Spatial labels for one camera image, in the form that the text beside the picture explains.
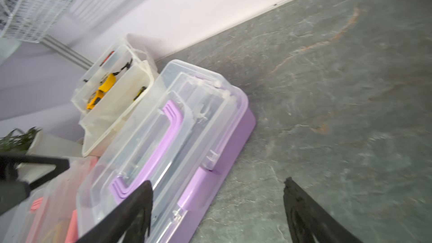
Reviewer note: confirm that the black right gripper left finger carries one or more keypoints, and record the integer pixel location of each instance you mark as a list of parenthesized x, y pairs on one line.
[(130, 220)]

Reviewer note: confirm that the white toolbox with clear tray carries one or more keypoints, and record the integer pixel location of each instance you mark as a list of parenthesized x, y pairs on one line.
[(135, 71)]

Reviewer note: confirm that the red black screwdriver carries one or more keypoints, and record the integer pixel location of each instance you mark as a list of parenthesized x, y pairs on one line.
[(106, 58)]

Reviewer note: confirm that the purple toolbox with clear lid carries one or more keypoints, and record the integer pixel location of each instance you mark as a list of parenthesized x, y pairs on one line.
[(183, 137)]

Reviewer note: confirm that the pink toolbox with clear lid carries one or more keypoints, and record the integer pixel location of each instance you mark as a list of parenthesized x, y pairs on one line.
[(49, 215)]

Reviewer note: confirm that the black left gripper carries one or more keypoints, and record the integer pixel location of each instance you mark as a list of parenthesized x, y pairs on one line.
[(15, 191)]

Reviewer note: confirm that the white wire wall shelf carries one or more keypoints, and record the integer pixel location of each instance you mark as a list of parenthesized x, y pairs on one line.
[(30, 20)]

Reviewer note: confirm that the potted green plant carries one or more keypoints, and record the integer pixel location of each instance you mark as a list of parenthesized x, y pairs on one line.
[(34, 142)]

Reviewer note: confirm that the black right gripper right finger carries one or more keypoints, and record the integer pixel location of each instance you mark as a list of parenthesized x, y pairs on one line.
[(308, 221)]

